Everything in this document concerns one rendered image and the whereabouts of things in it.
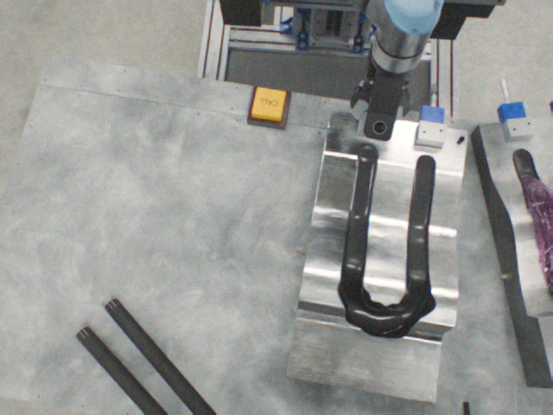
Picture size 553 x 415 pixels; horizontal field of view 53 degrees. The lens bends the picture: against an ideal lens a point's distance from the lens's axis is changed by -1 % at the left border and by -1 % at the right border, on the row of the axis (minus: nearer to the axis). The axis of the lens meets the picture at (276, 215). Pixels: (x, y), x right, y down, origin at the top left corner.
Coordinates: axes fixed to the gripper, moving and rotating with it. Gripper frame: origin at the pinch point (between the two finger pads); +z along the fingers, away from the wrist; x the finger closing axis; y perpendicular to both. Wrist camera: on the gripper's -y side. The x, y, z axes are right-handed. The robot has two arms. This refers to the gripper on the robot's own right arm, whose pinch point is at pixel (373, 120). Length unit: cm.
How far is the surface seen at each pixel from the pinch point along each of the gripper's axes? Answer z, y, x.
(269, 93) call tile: 7.4, 5.8, 21.0
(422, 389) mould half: 5.0, -46.0, -15.4
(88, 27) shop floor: 91, 64, 104
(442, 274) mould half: -1.2, -26.7, -15.2
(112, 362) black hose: 7, -51, 39
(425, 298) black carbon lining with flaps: -2.8, -31.6, -12.4
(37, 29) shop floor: 91, 60, 124
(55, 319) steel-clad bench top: 11, -46, 53
